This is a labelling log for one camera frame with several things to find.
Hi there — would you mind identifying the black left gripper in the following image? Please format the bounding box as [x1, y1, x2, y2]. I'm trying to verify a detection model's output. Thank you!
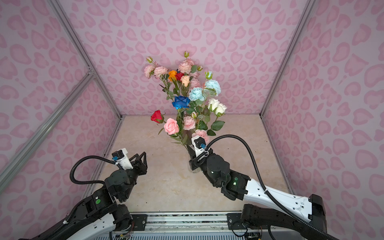
[122, 151, 149, 201]

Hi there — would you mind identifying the clear frosted glass vase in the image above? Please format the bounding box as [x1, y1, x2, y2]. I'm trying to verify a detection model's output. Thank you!
[188, 149, 199, 171]

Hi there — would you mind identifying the pink carnation spray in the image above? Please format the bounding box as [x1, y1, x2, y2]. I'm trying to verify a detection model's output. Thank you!
[183, 112, 210, 145]
[144, 56, 180, 111]

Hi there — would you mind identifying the white artificial rose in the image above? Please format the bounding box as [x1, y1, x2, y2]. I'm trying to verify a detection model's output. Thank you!
[206, 99, 227, 136]

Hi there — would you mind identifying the light blue carnation spray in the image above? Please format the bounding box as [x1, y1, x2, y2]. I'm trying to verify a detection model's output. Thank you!
[188, 71, 222, 107]

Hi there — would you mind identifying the peach artificial rose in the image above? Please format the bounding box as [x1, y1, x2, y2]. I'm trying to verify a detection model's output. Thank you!
[181, 75, 190, 88]

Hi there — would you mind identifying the orange artificial rose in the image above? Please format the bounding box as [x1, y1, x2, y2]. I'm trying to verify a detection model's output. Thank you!
[168, 71, 180, 91]

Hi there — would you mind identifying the small red artificial rose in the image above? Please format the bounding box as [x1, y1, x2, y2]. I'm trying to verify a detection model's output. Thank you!
[175, 72, 184, 82]

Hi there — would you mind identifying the pink rosebud spray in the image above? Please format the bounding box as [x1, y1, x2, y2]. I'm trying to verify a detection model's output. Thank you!
[178, 51, 195, 75]

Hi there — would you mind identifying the small pink rosebud stem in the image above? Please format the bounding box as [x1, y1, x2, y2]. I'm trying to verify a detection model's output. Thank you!
[164, 118, 192, 146]

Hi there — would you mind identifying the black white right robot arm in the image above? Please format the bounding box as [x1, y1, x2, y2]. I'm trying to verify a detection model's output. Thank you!
[187, 146, 327, 240]

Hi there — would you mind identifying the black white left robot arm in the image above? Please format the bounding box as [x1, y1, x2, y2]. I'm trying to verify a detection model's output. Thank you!
[34, 150, 148, 240]

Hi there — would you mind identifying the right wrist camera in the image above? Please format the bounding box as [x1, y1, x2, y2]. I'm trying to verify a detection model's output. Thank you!
[192, 135, 209, 158]

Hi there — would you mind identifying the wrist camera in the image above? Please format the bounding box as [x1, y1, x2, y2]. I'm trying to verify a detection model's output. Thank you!
[112, 148, 133, 170]
[192, 135, 209, 158]

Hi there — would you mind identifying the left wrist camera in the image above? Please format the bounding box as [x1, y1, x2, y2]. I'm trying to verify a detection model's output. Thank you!
[112, 148, 133, 170]

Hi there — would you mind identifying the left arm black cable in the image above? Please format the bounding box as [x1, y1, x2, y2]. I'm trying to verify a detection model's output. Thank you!
[69, 155, 116, 186]

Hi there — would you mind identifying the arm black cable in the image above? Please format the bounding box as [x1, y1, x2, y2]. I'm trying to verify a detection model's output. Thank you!
[69, 155, 116, 186]
[203, 134, 340, 240]

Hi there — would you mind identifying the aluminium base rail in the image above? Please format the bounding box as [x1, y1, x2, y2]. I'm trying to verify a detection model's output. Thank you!
[86, 211, 313, 240]

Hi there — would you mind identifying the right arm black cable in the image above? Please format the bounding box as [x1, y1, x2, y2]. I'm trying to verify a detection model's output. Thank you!
[203, 134, 340, 240]

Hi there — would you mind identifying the aluminium frame left diagonal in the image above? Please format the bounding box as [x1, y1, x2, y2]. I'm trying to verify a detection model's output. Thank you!
[1, 71, 95, 193]

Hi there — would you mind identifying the aluminium frame left post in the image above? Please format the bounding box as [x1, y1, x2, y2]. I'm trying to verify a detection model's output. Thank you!
[47, 0, 123, 120]

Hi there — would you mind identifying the aluminium frame post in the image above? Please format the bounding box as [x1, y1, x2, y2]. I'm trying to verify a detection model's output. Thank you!
[47, 0, 123, 120]
[260, 0, 318, 119]

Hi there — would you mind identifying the aluminium frame right post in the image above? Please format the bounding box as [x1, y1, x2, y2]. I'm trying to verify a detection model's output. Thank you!
[260, 0, 318, 119]

